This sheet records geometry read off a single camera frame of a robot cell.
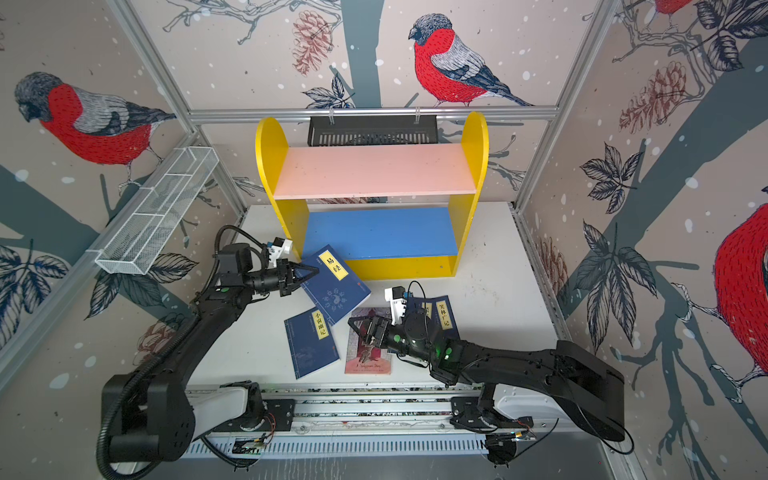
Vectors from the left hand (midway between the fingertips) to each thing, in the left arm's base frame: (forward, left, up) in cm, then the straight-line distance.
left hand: (314, 274), depth 74 cm
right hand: (-12, -10, -6) cm, 17 cm away
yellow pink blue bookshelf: (+34, -22, -11) cm, 42 cm away
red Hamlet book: (-13, -11, -23) cm, 29 cm away
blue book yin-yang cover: (-2, -5, -3) cm, 7 cm away
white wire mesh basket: (+16, +44, +8) cm, 47 cm away
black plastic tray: (+47, -2, +12) cm, 49 cm away
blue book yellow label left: (-9, +4, -23) cm, 25 cm away
